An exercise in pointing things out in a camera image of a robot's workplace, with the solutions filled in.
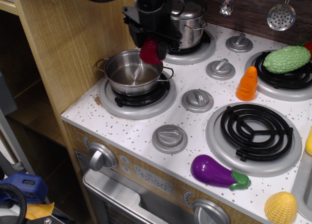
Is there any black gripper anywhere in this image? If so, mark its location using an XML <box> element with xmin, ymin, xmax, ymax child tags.
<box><xmin>122</xmin><ymin>6</ymin><xmax>182</xmax><ymax>60</ymax></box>

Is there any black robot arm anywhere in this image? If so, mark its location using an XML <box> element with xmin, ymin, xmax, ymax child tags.
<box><xmin>122</xmin><ymin>0</ymin><xmax>185</xmax><ymax>64</ymax></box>

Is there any small steel pan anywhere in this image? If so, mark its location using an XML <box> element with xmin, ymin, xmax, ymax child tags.
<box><xmin>94</xmin><ymin>49</ymin><xmax>173</xmax><ymax>96</ymax></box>

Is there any grey stove knob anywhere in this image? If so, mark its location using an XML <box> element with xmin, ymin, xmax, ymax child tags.
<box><xmin>181</xmin><ymin>89</ymin><xmax>214</xmax><ymax>113</ymax></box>
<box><xmin>225</xmin><ymin>33</ymin><xmax>254</xmax><ymax>53</ymax></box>
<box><xmin>152</xmin><ymin>125</ymin><xmax>188</xmax><ymax>154</ymax></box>
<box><xmin>206</xmin><ymin>59</ymin><xmax>236</xmax><ymax>81</ymax></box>

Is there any grey stove knob back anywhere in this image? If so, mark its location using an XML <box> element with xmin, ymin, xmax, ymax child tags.
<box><xmin>225</xmin><ymin>33</ymin><xmax>254</xmax><ymax>53</ymax></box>

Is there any grey stove knob front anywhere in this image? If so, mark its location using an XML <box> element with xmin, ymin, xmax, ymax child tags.
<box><xmin>152</xmin><ymin>125</ymin><xmax>188</xmax><ymax>154</ymax></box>

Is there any steel pot with lid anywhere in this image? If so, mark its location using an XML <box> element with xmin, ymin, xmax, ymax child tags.
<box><xmin>171</xmin><ymin>0</ymin><xmax>207</xmax><ymax>50</ymax></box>

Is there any back left burner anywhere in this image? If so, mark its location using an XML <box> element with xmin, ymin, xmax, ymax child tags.
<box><xmin>164</xmin><ymin>29</ymin><xmax>216</xmax><ymax>65</ymax></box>

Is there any burner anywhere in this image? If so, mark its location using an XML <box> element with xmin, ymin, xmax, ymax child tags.
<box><xmin>205</xmin><ymin>103</ymin><xmax>302</xmax><ymax>177</ymax></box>
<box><xmin>244</xmin><ymin>50</ymin><xmax>312</xmax><ymax>102</ymax></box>
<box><xmin>98</xmin><ymin>71</ymin><xmax>177</xmax><ymax>120</ymax></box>
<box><xmin>164</xmin><ymin>29</ymin><xmax>216</xmax><ymax>65</ymax></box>

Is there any front left burner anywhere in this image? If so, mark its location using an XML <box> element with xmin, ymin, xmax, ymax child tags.
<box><xmin>98</xmin><ymin>71</ymin><xmax>177</xmax><ymax>120</ymax></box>

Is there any hanging steel utensil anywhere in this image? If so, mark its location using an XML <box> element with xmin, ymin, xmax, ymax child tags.
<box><xmin>219</xmin><ymin>0</ymin><xmax>234</xmax><ymax>16</ymax></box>

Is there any wooden shelf cabinet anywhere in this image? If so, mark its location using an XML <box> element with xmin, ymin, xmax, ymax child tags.
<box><xmin>0</xmin><ymin>0</ymin><xmax>134</xmax><ymax>224</ymax></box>

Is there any orange toy carrot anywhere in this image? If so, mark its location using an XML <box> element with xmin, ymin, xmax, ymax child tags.
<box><xmin>235</xmin><ymin>66</ymin><xmax>257</xmax><ymax>101</ymax></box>

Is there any left oven dial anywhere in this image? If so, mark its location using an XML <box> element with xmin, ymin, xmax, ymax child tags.
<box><xmin>89</xmin><ymin>142</ymin><xmax>118</xmax><ymax>171</ymax></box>

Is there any oven dial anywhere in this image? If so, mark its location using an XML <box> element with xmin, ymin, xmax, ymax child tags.
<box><xmin>193</xmin><ymin>199</ymin><xmax>231</xmax><ymax>224</ymax></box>
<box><xmin>89</xmin><ymin>142</ymin><xmax>118</xmax><ymax>171</ymax></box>

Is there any hanging steel skimmer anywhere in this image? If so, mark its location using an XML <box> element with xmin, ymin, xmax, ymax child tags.
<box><xmin>267</xmin><ymin>0</ymin><xmax>296</xmax><ymax>32</ymax></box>

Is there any green toy bitter gourd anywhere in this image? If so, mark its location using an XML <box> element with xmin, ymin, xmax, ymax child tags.
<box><xmin>263</xmin><ymin>46</ymin><xmax>311</xmax><ymax>74</ymax></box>

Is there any purple toy eggplant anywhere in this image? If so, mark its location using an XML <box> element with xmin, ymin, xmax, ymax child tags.
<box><xmin>191</xmin><ymin>155</ymin><xmax>251</xmax><ymax>191</ymax></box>

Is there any front right burner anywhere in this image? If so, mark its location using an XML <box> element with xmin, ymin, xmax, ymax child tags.
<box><xmin>205</xmin><ymin>103</ymin><xmax>302</xmax><ymax>177</ymax></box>

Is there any back right burner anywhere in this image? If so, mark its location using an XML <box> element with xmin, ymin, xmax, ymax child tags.
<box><xmin>244</xmin><ymin>50</ymin><xmax>312</xmax><ymax>102</ymax></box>

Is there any red toy pepper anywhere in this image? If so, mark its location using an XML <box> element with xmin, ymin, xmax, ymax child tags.
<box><xmin>298</xmin><ymin>41</ymin><xmax>312</xmax><ymax>57</ymax></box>

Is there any right oven dial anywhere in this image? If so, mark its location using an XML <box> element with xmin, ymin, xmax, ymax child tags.
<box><xmin>193</xmin><ymin>199</ymin><xmax>231</xmax><ymax>224</ymax></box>

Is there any yellow toy at right edge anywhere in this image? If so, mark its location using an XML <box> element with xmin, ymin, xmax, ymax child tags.
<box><xmin>305</xmin><ymin>127</ymin><xmax>312</xmax><ymax>155</ymax></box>

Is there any blue device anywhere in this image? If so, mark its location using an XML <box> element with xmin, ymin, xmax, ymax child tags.
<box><xmin>0</xmin><ymin>172</ymin><xmax>48</xmax><ymax>204</ymax></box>

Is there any orange tape piece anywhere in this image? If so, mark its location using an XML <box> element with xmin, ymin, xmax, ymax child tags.
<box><xmin>25</xmin><ymin>203</ymin><xmax>55</xmax><ymax>220</ymax></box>

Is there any grey toy sink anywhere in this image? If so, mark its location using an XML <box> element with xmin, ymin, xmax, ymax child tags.
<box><xmin>292</xmin><ymin>151</ymin><xmax>312</xmax><ymax>221</ymax></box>

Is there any yellow toy corn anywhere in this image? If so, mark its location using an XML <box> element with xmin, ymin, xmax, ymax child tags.
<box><xmin>264</xmin><ymin>192</ymin><xmax>297</xmax><ymax>224</ymax></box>

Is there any grey oven door handle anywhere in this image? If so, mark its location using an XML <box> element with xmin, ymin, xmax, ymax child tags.
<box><xmin>82</xmin><ymin>169</ymin><xmax>166</xmax><ymax>224</ymax></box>

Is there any black braided cable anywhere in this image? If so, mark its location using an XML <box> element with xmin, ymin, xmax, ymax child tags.
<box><xmin>0</xmin><ymin>184</ymin><xmax>28</xmax><ymax>224</ymax></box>

